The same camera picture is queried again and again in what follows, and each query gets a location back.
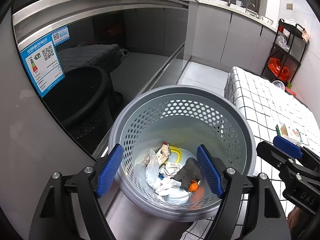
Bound red patterned snack wrapper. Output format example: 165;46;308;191
156;142;172;163

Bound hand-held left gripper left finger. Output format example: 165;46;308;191
29;144;123;240

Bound black shelf rack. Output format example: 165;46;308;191
261;19;309;85

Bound small blue sticker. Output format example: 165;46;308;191
51;26;70;44

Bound clear plastic bag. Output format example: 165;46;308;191
135;149;161;188

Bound person's right hand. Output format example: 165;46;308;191
287;201;309;230

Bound small white carton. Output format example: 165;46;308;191
275;123;310;146

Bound dark grey rag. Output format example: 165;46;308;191
174;157;203;191

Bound grey perforated wastebasket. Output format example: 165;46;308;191
108;85;258;222

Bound large blue energy label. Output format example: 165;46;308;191
20;39;66;98

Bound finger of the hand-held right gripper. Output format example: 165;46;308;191
273;136;320;170
256;141;307;180

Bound clear plastic cup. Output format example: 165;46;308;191
272;80;286;92

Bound orange plastic bag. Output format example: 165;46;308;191
267;57;290;80

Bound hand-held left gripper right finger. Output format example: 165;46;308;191
197;144;292;240

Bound white paper ball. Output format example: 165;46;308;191
154;161;183;197

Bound grey kitchen base cabinet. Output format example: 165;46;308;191
189;0;278;73

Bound yellow rimmed container lid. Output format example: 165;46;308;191
164;144;184;166

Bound black built-in kitchen appliance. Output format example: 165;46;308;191
11;0;190;163

